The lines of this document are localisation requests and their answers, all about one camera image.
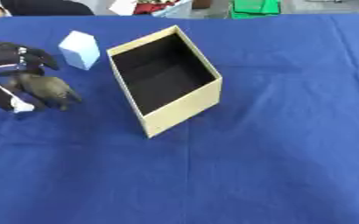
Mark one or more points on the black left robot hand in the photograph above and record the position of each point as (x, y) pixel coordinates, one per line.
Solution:
(6, 57)

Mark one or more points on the dark olive soft toy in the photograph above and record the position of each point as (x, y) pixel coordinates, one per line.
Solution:
(47, 87)

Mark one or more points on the tan cardboard box, black inside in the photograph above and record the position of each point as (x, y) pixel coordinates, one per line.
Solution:
(164, 78)

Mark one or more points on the green box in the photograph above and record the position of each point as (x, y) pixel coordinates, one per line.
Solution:
(255, 8)

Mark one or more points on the person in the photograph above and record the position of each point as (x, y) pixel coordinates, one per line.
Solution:
(34, 7)

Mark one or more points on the white rectangular block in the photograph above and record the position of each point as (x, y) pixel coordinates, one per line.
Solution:
(80, 49)

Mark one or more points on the red and white container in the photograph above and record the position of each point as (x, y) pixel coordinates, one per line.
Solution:
(154, 7)

